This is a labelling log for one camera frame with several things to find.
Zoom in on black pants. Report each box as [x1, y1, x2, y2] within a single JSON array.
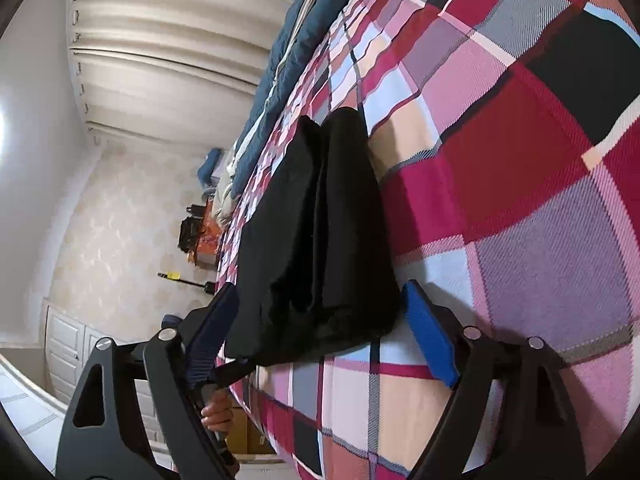
[[222, 107, 401, 368]]

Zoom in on beige cloth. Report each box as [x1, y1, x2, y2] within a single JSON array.
[[210, 160, 251, 233]]

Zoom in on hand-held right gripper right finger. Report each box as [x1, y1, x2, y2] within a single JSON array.
[[402, 280, 593, 480]]

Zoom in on black bag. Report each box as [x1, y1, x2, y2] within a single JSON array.
[[177, 202, 206, 263]]

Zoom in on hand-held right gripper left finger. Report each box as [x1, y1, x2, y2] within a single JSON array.
[[55, 282, 241, 480]]

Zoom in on blue quilt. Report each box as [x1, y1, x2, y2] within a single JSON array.
[[232, 0, 371, 196]]

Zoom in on person's left hand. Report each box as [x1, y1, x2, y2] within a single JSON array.
[[200, 389, 236, 435]]

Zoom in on orange patterned cloth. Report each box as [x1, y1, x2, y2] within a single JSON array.
[[195, 200, 223, 268]]

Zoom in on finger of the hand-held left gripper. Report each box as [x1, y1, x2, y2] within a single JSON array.
[[212, 357, 258, 391]]

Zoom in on beige curtain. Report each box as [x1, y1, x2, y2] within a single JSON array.
[[67, 0, 321, 146]]

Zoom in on plaid bed sheet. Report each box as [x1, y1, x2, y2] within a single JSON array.
[[215, 0, 640, 480]]

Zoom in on cardboard box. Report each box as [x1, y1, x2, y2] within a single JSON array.
[[227, 395, 281, 456]]

